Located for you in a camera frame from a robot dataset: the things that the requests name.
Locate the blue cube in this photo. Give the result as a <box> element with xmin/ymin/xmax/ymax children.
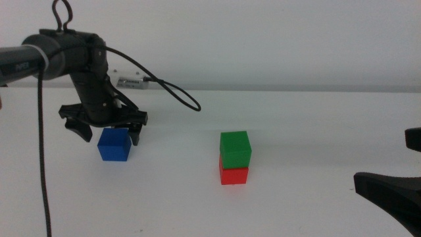
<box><xmin>97</xmin><ymin>128</ymin><xmax>132</xmax><ymax>162</ymax></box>

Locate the green cube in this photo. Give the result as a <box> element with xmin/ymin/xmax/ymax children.
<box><xmin>219</xmin><ymin>130</ymin><xmax>253</xmax><ymax>170</ymax></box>

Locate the red cube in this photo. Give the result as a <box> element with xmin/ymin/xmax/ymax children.
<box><xmin>219</xmin><ymin>156</ymin><xmax>249</xmax><ymax>186</ymax></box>

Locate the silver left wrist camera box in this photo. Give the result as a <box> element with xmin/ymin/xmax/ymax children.
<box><xmin>116</xmin><ymin>76</ymin><xmax>150</xmax><ymax>90</ymax></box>

